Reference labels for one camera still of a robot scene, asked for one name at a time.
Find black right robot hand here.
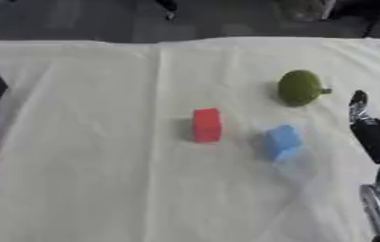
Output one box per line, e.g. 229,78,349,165
347,89,380,184

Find green toy fruit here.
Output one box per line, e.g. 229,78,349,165
276,69,335,108

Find blue block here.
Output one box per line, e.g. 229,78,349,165
263,124,306,163

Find red block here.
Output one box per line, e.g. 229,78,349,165
190,107,223,144

